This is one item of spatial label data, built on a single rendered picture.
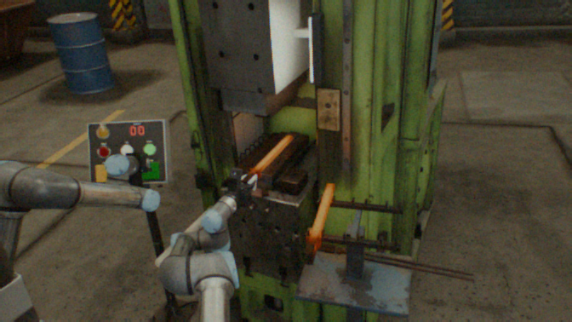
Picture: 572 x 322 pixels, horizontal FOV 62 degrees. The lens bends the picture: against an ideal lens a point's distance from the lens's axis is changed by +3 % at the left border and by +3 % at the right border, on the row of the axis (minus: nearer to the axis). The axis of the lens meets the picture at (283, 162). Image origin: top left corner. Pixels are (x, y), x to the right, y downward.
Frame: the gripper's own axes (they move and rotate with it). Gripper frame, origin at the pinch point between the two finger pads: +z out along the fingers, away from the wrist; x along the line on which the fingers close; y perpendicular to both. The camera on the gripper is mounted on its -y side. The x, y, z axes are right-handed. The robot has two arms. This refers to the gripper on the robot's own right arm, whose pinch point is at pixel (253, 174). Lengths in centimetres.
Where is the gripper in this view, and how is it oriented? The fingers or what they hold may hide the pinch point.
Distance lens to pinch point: 200.7
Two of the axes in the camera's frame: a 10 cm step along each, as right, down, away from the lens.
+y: 0.6, 8.7, 4.8
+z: 4.2, -4.6, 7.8
